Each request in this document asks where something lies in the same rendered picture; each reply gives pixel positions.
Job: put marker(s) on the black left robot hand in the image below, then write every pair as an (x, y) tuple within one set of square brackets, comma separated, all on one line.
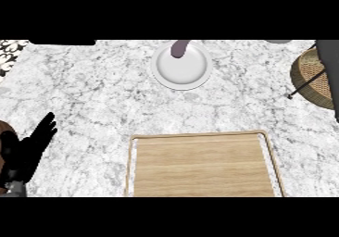
[(26, 154)]

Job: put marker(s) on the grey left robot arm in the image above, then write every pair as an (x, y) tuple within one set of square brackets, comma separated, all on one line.
[(15, 189)]

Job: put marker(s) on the pale wooden tray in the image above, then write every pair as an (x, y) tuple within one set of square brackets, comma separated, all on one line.
[(202, 166)]

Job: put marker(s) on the wicker basket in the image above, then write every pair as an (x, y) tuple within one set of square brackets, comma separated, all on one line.
[(308, 77)]

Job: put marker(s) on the white round plate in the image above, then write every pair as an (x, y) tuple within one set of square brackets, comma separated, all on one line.
[(181, 72)]

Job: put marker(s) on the purple-grey curved object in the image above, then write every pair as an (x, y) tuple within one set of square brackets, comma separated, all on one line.
[(178, 49)]

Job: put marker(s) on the grey rounded object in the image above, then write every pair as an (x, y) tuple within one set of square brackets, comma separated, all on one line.
[(277, 41)]

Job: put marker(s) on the dark grey flat panel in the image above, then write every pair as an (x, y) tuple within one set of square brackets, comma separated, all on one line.
[(335, 77)]

